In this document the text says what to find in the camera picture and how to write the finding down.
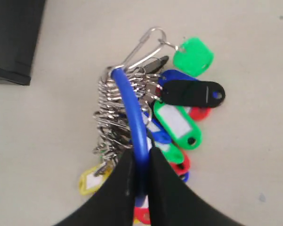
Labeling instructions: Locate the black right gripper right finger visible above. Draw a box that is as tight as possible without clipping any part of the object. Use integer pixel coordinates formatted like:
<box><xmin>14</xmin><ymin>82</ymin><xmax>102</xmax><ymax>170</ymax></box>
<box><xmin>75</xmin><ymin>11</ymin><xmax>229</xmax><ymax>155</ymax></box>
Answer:
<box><xmin>148</xmin><ymin>147</ymin><xmax>241</xmax><ymax>226</ymax></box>

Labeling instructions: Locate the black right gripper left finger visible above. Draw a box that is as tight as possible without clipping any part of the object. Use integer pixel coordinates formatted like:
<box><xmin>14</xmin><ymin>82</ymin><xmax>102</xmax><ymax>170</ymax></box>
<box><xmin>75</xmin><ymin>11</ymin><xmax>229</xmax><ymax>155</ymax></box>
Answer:
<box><xmin>57</xmin><ymin>150</ymin><xmax>136</xmax><ymax>226</ymax></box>

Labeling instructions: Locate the bunch of coloured key tags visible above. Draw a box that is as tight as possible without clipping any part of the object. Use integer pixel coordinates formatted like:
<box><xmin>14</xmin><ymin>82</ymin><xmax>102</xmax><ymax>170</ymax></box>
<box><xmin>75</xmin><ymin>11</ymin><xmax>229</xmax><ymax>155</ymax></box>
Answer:
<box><xmin>78</xmin><ymin>27</ymin><xmax>226</xmax><ymax>226</ymax></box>

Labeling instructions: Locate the black two-tier corner shelf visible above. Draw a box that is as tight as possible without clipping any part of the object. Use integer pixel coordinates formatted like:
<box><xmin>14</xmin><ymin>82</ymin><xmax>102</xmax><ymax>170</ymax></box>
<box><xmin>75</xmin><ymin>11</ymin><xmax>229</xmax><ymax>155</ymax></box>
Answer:
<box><xmin>0</xmin><ymin>0</ymin><xmax>46</xmax><ymax>86</ymax></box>

